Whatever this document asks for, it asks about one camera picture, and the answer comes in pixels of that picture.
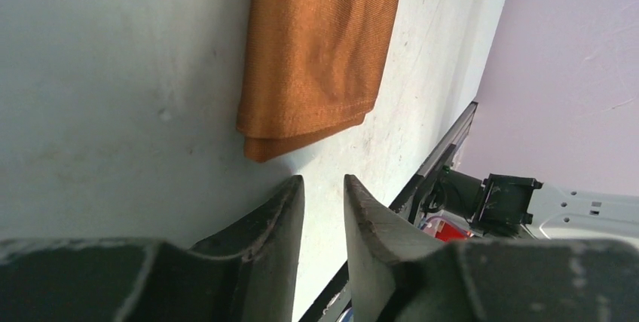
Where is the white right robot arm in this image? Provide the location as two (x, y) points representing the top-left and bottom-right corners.
(436, 170), (638, 247)

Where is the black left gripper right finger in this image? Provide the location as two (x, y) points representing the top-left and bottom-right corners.
(343, 174), (639, 322)

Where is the orange cloth napkin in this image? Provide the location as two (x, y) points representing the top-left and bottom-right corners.
(236, 0), (399, 162)

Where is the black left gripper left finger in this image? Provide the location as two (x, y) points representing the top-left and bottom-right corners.
(1, 176), (304, 321)

